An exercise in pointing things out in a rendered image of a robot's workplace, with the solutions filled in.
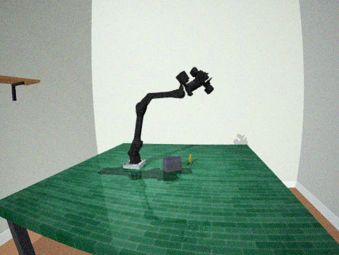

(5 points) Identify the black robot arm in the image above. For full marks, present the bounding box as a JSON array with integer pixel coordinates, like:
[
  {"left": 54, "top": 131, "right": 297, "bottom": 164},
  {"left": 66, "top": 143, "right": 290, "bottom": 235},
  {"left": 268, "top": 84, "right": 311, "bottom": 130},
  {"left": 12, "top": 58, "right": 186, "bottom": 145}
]
[{"left": 127, "top": 70, "right": 209, "bottom": 164}]

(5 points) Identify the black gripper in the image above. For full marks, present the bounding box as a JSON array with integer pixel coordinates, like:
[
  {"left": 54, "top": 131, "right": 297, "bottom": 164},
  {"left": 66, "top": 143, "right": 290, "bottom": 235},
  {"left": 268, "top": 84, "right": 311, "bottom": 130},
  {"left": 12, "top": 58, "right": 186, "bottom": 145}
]
[{"left": 190, "top": 67, "right": 214, "bottom": 94}]

